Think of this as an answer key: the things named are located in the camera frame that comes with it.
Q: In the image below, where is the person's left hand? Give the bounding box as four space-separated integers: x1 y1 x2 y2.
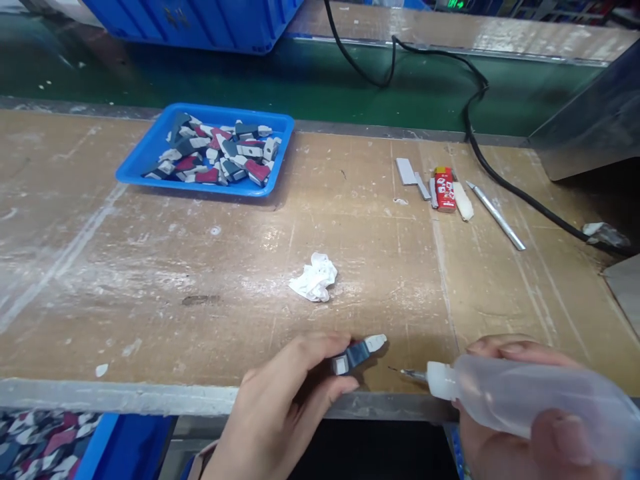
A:
209 332 362 469

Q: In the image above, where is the person's right hand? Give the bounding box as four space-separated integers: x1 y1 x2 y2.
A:
451 333 640 480

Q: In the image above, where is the translucent squeeze glue bottle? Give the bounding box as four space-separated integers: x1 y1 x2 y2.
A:
399 352 640 451

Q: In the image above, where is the small dark blue white part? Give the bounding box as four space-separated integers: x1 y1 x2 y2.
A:
331 333 389 377

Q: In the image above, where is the crumpled white tissue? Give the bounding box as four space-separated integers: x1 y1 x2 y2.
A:
288 252 339 304

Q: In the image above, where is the deep blue bin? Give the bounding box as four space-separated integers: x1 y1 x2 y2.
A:
0 409 177 480

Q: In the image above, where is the grey flat board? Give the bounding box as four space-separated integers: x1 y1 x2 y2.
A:
602 253 640 346

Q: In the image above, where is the silver craft knife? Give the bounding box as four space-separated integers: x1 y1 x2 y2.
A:
465 179 527 251

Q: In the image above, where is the crumpled white scrap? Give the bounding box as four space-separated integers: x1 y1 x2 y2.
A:
581 221 632 249

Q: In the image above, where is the heap of mixed coloured parts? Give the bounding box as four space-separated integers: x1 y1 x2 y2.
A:
0 409 103 480

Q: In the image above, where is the white wedge piece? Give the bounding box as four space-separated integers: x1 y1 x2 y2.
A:
452 182 475 223

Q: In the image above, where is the pile of blue red parts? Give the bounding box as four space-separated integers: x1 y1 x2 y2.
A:
141 112 283 189

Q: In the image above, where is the narrow grey strip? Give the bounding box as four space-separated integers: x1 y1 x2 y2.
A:
413 171 437 202

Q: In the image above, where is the wide grey flat strip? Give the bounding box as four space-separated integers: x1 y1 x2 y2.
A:
395 157 419 187

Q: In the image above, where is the small red white box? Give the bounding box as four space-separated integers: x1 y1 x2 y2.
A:
432 166 459 212

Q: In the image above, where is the shallow blue plastic tray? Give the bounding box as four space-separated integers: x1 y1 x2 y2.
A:
115 102 296 199

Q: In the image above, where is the green conveyor belt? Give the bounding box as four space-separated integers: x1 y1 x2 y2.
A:
0 9 609 137

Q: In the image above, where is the grey metal machine housing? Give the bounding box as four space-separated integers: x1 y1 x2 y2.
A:
522 39 640 183

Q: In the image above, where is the large blue crate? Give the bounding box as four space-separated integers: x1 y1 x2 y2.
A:
82 0 306 55

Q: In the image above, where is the black power cable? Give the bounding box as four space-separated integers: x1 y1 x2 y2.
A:
323 0 633 257

